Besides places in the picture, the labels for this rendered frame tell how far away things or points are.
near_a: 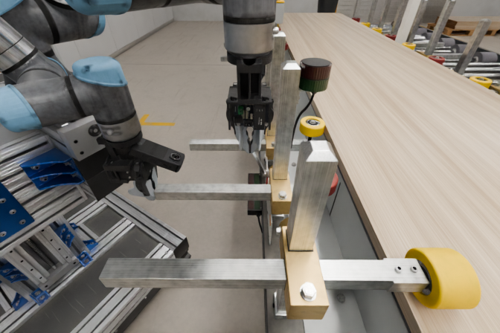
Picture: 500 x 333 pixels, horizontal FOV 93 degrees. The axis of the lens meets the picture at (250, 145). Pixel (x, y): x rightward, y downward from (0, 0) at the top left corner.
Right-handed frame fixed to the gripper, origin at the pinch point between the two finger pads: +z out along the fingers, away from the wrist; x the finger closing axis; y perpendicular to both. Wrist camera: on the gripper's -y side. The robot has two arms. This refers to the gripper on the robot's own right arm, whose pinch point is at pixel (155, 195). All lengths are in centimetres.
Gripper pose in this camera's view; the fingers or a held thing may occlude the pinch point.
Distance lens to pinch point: 68.8
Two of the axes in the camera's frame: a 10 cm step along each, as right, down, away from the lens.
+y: -10.0, 0.0, 0.0
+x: -0.1, 6.0, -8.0
